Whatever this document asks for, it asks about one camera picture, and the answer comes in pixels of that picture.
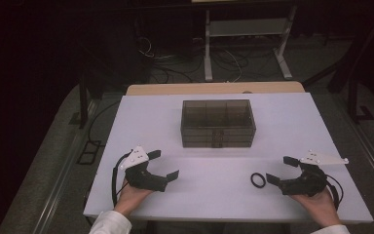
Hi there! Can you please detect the metal floor rail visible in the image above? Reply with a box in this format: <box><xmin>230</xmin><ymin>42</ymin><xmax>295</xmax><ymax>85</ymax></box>
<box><xmin>332</xmin><ymin>94</ymin><xmax>374</xmax><ymax>196</ymax></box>
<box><xmin>31</xmin><ymin>97</ymin><xmax>102</xmax><ymax>234</ymax></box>

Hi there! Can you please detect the wooden table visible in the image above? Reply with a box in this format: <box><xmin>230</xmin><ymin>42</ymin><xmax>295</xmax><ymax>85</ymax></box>
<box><xmin>125</xmin><ymin>81</ymin><xmax>306</xmax><ymax>97</ymax></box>

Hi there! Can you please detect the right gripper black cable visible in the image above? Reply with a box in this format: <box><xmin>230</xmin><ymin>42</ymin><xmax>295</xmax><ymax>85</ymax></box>
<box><xmin>324</xmin><ymin>175</ymin><xmax>345</xmax><ymax>211</ymax></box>

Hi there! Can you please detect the smoky transparent drawer box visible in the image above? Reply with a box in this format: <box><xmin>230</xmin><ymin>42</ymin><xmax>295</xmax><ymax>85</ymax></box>
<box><xmin>180</xmin><ymin>98</ymin><xmax>257</xmax><ymax>149</ymax></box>

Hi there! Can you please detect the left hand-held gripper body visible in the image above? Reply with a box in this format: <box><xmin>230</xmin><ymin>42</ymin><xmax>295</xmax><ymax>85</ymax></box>
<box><xmin>119</xmin><ymin>145</ymin><xmax>168</xmax><ymax>193</ymax></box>

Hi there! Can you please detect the white board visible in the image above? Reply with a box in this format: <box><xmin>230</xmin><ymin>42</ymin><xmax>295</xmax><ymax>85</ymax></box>
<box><xmin>83</xmin><ymin>92</ymin><xmax>374</xmax><ymax>225</ymax></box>

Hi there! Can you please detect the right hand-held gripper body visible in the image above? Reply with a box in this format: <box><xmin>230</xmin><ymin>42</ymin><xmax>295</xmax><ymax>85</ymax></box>
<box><xmin>280</xmin><ymin>149</ymin><xmax>350</xmax><ymax>198</ymax></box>

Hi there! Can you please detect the black metal stand leg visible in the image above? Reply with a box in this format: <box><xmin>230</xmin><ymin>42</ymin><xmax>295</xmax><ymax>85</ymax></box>
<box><xmin>77</xmin><ymin>72</ymin><xmax>93</xmax><ymax>130</ymax></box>

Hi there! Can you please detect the person's left hand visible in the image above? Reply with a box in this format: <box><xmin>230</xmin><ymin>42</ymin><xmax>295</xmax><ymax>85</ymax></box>
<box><xmin>113</xmin><ymin>177</ymin><xmax>154</xmax><ymax>217</ymax></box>

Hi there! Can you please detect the grey metal stand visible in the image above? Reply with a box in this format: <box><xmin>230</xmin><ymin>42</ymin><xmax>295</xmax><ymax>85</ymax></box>
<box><xmin>204</xmin><ymin>5</ymin><xmax>298</xmax><ymax>82</ymax></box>

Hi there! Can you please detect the person's right hand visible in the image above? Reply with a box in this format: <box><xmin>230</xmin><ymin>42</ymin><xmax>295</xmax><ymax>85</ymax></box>
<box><xmin>289</xmin><ymin>188</ymin><xmax>343</xmax><ymax>228</ymax></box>

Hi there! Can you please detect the black floor cable bundle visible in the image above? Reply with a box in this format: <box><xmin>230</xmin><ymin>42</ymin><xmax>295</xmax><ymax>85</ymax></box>
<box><xmin>149</xmin><ymin>48</ymin><xmax>251</xmax><ymax>84</ymax></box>

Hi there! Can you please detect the black hair tie ring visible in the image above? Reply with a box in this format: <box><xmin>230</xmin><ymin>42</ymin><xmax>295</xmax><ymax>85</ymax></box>
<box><xmin>249</xmin><ymin>172</ymin><xmax>268</xmax><ymax>189</ymax></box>

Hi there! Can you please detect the white floor cable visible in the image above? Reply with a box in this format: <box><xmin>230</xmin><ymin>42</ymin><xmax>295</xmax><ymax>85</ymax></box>
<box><xmin>137</xmin><ymin>36</ymin><xmax>178</xmax><ymax>60</ymax></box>

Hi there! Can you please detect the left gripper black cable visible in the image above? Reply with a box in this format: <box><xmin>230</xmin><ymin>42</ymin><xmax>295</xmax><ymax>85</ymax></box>
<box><xmin>111</xmin><ymin>149</ymin><xmax>134</xmax><ymax>209</ymax></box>

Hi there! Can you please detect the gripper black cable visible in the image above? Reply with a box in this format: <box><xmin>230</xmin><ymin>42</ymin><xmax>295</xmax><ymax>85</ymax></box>
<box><xmin>111</xmin><ymin>149</ymin><xmax>134</xmax><ymax>209</ymax></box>
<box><xmin>324</xmin><ymin>175</ymin><xmax>345</xmax><ymax>211</ymax></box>

